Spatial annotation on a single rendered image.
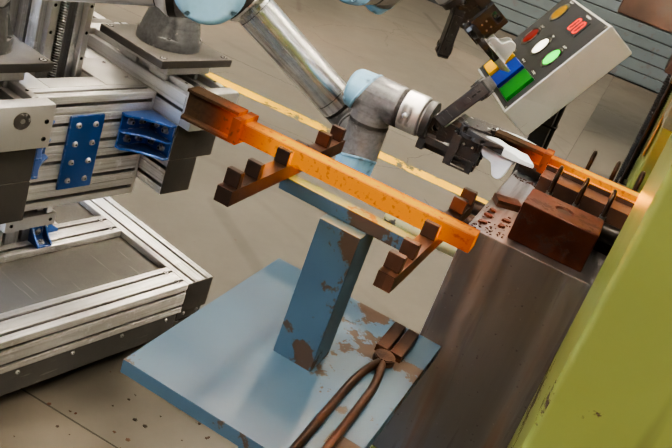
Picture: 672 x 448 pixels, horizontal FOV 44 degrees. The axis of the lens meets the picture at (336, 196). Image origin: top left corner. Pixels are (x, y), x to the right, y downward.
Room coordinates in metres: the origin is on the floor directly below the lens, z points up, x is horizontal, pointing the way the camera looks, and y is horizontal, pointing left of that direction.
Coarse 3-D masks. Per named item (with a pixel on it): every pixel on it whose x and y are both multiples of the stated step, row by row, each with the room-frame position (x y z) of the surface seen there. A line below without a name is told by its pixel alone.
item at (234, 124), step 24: (192, 96) 1.03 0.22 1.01; (216, 96) 1.04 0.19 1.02; (192, 120) 1.02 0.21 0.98; (216, 120) 1.02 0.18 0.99; (240, 120) 0.99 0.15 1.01; (264, 144) 0.99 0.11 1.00; (288, 144) 0.99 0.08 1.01; (312, 168) 0.97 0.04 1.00; (336, 168) 0.96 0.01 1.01; (360, 192) 0.95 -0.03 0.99; (384, 192) 0.94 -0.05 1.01; (408, 216) 0.93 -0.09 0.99; (432, 216) 0.92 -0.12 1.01; (456, 240) 0.91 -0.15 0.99
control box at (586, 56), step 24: (552, 24) 2.00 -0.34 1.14; (600, 24) 1.82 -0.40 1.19; (528, 48) 1.97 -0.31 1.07; (552, 48) 1.88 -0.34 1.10; (576, 48) 1.79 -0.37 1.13; (600, 48) 1.77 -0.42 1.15; (624, 48) 1.78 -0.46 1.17; (480, 72) 2.06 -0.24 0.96; (552, 72) 1.77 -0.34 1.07; (576, 72) 1.77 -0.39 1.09; (600, 72) 1.78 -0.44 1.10; (528, 96) 1.76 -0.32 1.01; (552, 96) 1.77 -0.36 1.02; (576, 96) 1.77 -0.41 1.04; (528, 120) 1.76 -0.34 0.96
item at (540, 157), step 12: (504, 132) 1.39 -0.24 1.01; (516, 144) 1.36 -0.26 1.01; (528, 144) 1.37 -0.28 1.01; (540, 156) 1.36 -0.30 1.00; (552, 156) 1.36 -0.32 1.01; (540, 168) 1.34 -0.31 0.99; (564, 168) 1.34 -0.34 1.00; (576, 168) 1.34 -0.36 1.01; (600, 180) 1.32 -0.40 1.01; (624, 192) 1.31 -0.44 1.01; (636, 192) 1.33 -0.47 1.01
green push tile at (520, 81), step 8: (520, 72) 1.86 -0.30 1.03; (528, 72) 1.83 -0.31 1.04; (512, 80) 1.85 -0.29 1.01; (520, 80) 1.82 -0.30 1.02; (528, 80) 1.79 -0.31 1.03; (504, 88) 1.84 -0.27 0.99; (512, 88) 1.81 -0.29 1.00; (520, 88) 1.79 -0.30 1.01; (504, 96) 1.80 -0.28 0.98; (512, 96) 1.79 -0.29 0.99
